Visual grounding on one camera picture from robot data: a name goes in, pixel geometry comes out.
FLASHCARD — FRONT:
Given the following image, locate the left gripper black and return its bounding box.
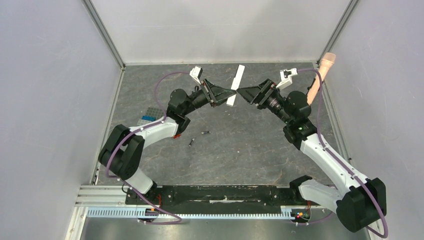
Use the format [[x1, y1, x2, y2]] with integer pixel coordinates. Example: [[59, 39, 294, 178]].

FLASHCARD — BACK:
[[182, 78, 236, 116]]

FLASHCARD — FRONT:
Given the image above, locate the white remote control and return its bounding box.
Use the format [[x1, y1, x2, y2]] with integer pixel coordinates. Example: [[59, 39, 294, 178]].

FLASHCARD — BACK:
[[226, 64, 245, 107]]

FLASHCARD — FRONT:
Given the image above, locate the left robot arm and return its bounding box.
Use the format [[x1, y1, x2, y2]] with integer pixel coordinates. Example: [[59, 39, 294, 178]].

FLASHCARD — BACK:
[[97, 79, 237, 204]]

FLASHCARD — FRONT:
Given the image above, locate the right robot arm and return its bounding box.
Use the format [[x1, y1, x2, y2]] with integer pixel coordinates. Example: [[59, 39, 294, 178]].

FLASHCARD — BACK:
[[237, 79, 388, 235]]

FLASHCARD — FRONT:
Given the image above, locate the grey lego baseplate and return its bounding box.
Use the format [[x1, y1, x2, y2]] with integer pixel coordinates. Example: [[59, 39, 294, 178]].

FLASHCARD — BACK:
[[144, 107, 164, 121]]

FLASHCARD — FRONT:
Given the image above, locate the blue lego brick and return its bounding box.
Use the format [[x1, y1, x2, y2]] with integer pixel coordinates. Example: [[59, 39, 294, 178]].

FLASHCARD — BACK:
[[141, 115, 156, 122]]

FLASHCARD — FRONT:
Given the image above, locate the light grey lego brick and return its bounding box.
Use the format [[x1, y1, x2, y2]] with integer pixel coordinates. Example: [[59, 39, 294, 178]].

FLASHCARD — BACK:
[[136, 119, 150, 126]]

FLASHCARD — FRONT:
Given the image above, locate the pink toy microphone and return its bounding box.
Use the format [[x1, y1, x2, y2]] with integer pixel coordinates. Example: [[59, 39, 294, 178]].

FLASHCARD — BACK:
[[307, 52, 336, 105]]

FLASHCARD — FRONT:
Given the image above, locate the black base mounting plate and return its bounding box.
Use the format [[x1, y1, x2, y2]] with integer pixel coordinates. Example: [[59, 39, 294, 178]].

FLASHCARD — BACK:
[[144, 185, 318, 215]]

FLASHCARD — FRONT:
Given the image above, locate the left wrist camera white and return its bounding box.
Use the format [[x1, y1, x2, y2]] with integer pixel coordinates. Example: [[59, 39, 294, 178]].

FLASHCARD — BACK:
[[189, 65, 203, 85]]

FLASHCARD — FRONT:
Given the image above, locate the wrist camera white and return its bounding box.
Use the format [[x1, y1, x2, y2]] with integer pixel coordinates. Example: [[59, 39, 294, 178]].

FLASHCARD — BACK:
[[276, 68, 298, 90], [189, 65, 203, 85]]

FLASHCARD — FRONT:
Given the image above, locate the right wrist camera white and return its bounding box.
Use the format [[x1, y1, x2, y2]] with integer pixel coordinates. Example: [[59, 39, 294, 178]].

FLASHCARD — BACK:
[[276, 68, 298, 90]]

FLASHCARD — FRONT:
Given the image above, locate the white slotted cable duct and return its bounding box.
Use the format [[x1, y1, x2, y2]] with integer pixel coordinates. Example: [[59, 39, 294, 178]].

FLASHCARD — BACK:
[[86, 207, 293, 220]]

